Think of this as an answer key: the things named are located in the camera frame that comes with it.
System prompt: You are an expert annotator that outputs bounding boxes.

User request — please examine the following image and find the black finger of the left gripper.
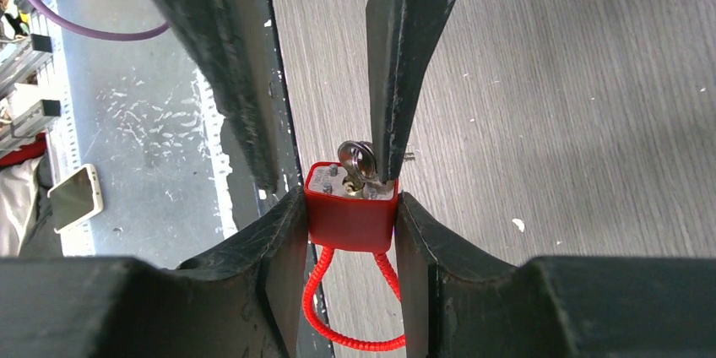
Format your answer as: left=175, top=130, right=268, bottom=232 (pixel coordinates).
left=153, top=0, right=278, bottom=192
left=366, top=0, right=456, bottom=182

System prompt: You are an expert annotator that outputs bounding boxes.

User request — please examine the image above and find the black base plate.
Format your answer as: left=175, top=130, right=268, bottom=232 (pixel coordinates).
left=231, top=0, right=335, bottom=357

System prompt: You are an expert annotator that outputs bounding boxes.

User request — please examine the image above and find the silver key with ring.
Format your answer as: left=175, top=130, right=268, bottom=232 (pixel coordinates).
left=337, top=140, right=399, bottom=200

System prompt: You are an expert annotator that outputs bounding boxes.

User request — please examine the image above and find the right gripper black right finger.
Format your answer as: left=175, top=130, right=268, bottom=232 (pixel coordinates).
left=395, top=193, right=715, bottom=357

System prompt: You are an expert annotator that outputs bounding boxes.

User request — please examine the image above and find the red cable padlock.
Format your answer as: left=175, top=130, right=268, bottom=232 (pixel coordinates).
left=301, top=161, right=405, bottom=352

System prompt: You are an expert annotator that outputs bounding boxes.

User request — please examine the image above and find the white smartphone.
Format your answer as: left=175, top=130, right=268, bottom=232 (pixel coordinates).
left=47, top=164, right=104, bottom=234

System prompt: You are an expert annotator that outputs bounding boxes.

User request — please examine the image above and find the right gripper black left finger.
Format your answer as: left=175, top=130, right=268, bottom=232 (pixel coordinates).
left=1, top=187, right=307, bottom=357

